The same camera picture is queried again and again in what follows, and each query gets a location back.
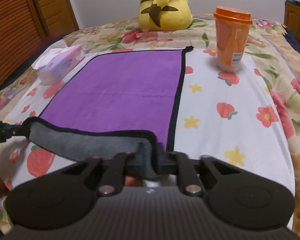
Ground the purple and grey towel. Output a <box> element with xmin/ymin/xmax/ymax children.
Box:
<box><xmin>23</xmin><ymin>46</ymin><xmax>192</xmax><ymax>179</ymax></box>

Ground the wooden room door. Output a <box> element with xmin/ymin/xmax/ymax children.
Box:
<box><xmin>33</xmin><ymin>0</ymin><xmax>79</xmax><ymax>36</ymax></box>

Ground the purple tissue box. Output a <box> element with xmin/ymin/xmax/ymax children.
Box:
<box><xmin>31</xmin><ymin>45</ymin><xmax>85</xmax><ymax>86</ymax></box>

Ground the white fruit print cloth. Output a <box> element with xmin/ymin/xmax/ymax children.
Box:
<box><xmin>7</xmin><ymin>49</ymin><xmax>295</xmax><ymax>192</ymax></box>

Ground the brown slatted wardrobe door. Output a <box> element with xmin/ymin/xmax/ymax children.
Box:
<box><xmin>0</xmin><ymin>0</ymin><xmax>46</xmax><ymax>86</ymax></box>

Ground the orange lidded cup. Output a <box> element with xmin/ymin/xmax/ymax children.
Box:
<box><xmin>213</xmin><ymin>6</ymin><xmax>253</xmax><ymax>73</ymax></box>

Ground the yellow Pikachu plush toy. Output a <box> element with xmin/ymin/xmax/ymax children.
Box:
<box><xmin>138</xmin><ymin>0</ymin><xmax>193</xmax><ymax>31</ymax></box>

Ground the dark blue bed sheet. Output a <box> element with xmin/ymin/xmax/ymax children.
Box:
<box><xmin>283</xmin><ymin>25</ymin><xmax>300</xmax><ymax>54</ymax></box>

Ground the wooden sideboard cabinet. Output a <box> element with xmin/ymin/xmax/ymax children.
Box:
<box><xmin>284</xmin><ymin>1</ymin><xmax>300</xmax><ymax>44</ymax></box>

